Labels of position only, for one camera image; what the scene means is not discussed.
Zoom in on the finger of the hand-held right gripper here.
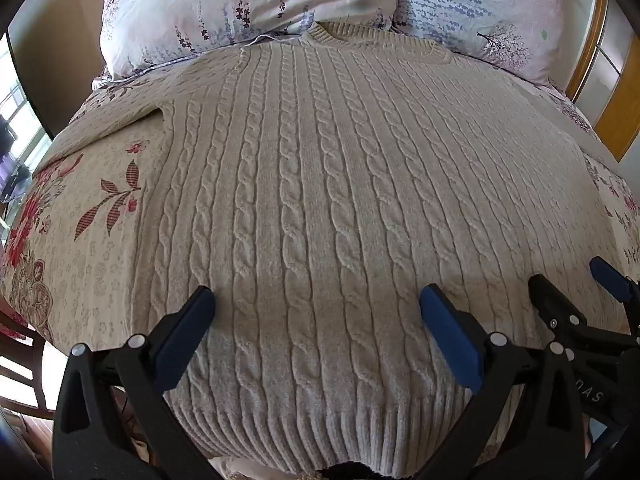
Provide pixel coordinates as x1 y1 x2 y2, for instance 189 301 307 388
528 273 591 343
589 256 640 311

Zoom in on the blue floral pillow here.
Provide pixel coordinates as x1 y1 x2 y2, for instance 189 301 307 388
392 0 568 86

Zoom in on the red floral bed sheet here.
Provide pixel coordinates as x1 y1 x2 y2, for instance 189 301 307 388
0 55 640 480

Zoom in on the dark wooden chair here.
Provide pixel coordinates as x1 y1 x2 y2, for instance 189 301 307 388
0 305 56 416

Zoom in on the wooden framed wardrobe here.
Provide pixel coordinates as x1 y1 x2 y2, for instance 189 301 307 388
565 0 640 163

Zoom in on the cream cable knit sweater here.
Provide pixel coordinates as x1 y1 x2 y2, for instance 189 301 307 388
37 21 636 478

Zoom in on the dark cloth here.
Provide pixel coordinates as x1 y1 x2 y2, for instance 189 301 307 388
315 459 386 480

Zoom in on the white floral pillow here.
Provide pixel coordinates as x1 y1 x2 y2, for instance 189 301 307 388
97 0 401 81

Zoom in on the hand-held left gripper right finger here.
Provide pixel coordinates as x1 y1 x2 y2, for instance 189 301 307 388
419 284 591 480

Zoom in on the window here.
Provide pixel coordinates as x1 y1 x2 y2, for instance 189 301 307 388
0 35 53 206

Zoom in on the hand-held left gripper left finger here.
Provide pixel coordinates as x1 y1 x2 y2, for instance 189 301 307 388
52 285 236 480

